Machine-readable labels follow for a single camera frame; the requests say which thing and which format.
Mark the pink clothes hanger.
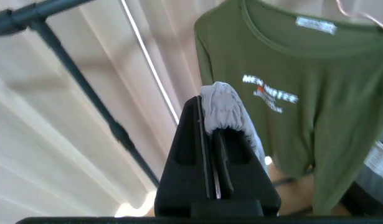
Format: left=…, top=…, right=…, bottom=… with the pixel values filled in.
left=336, top=0, right=383, bottom=32

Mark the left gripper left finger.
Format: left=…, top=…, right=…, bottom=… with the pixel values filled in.
left=154, top=95, right=215, bottom=218

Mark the white laundry basket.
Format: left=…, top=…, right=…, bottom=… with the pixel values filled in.
left=340, top=118, right=383, bottom=217

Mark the black clothes rack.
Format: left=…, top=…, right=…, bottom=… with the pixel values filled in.
left=0, top=0, right=315, bottom=189

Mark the green printed shirt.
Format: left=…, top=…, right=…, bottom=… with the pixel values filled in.
left=194, top=0, right=383, bottom=215

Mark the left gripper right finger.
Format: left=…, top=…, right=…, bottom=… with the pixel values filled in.
left=211, top=127, right=281, bottom=218

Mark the pale grey garment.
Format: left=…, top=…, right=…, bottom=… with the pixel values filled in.
left=199, top=81, right=270, bottom=178

